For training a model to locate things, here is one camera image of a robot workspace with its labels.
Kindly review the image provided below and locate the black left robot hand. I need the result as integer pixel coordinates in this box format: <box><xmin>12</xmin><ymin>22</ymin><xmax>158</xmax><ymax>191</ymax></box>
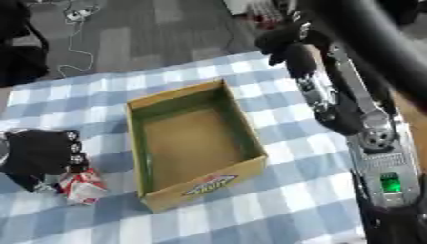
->
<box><xmin>0</xmin><ymin>128</ymin><xmax>92</xmax><ymax>193</ymax></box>

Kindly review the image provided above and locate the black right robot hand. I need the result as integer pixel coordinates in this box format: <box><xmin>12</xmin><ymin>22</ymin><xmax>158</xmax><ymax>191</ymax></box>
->
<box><xmin>254</xmin><ymin>21</ymin><xmax>400</xmax><ymax>137</ymax></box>

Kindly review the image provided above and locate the red and white box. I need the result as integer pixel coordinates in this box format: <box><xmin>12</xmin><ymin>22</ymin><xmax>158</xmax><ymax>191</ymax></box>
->
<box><xmin>241</xmin><ymin>0</ymin><xmax>293</xmax><ymax>27</ymax></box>

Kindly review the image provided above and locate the tan cardboard box green inside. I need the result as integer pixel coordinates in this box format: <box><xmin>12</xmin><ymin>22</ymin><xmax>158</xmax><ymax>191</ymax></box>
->
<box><xmin>123</xmin><ymin>78</ymin><xmax>271</xmax><ymax>214</ymax></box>

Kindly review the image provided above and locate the red and white snack packet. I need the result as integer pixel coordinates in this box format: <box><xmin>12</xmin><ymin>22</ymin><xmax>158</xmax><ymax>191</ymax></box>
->
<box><xmin>56</xmin><ymin>167</ymin><xmax>111</xmax><ymax>206</ymax></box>

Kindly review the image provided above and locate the black chair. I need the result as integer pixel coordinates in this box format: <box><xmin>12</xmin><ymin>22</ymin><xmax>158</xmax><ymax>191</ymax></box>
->
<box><xmin>0</xmin><ymin>0</ymin><xmax>52</xmax><ymax>89</ymax></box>

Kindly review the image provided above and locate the white power strip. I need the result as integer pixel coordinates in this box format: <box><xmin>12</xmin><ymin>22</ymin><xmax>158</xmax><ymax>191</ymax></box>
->
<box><xmin>63</xmin><ymin>8</ymin><xmax>95</xmax><ymax>23</ymax></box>

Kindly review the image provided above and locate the white cable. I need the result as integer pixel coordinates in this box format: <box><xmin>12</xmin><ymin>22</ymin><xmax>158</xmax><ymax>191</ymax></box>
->
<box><xmin>53</xmin><ymin>0</ymin><xmax>106</xmax><ymax>79</ymax></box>

